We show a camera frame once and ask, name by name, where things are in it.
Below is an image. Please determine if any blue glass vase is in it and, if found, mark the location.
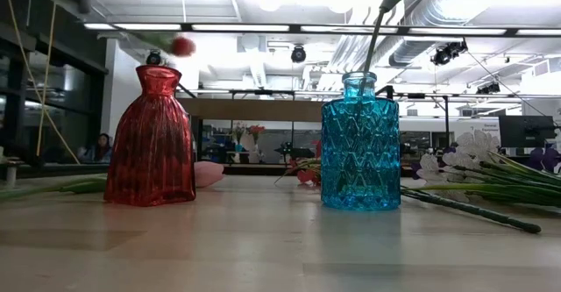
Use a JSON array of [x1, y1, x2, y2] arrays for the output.
[[320, 71, 401, 211]]

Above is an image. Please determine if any pink tulip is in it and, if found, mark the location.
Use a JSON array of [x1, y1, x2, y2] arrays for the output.
[[59, 160, 225, 196]]

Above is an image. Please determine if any red glass vase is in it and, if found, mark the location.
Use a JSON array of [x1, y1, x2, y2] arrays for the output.
[[103, 65, 197, 207]]

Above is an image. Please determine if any red tulip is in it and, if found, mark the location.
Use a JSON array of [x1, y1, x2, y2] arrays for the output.
[[126, 31, 197, 59]]

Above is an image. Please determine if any white flower bunch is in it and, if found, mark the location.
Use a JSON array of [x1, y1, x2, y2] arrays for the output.
[[414, 129, 561, 209]]

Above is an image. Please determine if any red flower bunch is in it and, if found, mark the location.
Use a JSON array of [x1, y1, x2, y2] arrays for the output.
[[274, 140, 543, 235]]

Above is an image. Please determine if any yellow tulip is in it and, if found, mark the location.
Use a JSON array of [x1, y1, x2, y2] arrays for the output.
[[0, 182, 109, 202]]

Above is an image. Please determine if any vase with red flowers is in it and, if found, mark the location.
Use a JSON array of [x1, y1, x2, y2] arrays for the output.
[[247, 124, 266, 164]]

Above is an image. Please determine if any wooden shelf with black legs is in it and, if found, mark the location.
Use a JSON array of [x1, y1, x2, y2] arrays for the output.
[[174, 83, 451, 180]]

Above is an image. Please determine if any vase with pink flowers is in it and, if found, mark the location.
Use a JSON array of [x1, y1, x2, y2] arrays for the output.
[[231, 122, 247, 153]]

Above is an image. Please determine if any small black desk device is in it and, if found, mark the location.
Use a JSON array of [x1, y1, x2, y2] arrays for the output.
[[274, 141, 316, 161]]

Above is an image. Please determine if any black LED light bar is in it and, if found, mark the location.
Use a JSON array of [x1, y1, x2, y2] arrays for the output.
[[82, 21, 561, 38]]

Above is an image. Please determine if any person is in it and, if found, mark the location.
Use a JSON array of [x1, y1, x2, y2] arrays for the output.
[[77, 132, 114, 164]]

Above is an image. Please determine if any dark computer monitor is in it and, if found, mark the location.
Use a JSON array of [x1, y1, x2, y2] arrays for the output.
[[498, 115, 557, 148]]

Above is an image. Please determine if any yellow extension cable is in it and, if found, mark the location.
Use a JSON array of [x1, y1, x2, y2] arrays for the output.
[[2, 0, 82, 166]]

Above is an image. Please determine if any small grey post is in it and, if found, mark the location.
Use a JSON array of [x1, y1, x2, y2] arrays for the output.
[[4, 160, 22, 189]]

